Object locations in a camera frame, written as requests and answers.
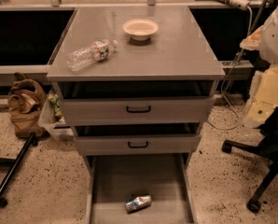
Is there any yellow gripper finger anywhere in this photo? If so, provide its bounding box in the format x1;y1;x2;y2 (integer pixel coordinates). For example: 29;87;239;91
240;26;262;50

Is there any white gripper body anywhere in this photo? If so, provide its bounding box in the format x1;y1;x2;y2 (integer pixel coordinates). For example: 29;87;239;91
243;64;278;128

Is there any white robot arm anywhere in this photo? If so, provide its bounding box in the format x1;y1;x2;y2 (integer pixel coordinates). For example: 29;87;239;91
240;7;278;128

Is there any grey top drawer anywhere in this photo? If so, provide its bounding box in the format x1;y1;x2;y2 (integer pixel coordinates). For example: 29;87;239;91
55;82;215;126

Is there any grey drawer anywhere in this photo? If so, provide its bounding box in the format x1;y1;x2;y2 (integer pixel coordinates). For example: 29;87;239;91
75;123;201;156
86;154;197;224
55;82;215;126

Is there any grey middle drawer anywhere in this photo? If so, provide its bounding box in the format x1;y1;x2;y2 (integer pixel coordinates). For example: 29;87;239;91
75;123;201;156

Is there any grey drawer cabinet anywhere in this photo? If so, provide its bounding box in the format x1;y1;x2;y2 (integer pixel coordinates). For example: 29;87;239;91
46;5;227;224

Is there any grey bottom drawer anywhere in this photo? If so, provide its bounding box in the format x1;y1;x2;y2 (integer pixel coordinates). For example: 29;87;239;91
86;154;197;224

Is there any black office chair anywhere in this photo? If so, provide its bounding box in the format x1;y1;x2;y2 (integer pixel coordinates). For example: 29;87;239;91
222;106;278;213

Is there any white paper bowl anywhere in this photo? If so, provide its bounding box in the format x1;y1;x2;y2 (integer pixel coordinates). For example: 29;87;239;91
122;19;159;41

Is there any clear plastic water bottle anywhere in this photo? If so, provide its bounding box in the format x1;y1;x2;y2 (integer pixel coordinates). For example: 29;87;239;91
66;39;118;72

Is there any green snack packet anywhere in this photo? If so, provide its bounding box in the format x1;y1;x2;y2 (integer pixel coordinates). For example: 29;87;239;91
48;94;63;119

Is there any clear plastic bin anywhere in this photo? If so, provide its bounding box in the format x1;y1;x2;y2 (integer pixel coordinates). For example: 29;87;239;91
38;96;73;141

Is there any brown fabric bag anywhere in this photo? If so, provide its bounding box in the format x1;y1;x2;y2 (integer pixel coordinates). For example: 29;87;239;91
7;72;49;139

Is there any black caster leg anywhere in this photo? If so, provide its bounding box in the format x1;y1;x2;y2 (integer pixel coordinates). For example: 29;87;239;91
0;133;38;207

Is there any grey hanging cable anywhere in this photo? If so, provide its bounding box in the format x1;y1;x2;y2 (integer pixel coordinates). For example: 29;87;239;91
207;6;255;132

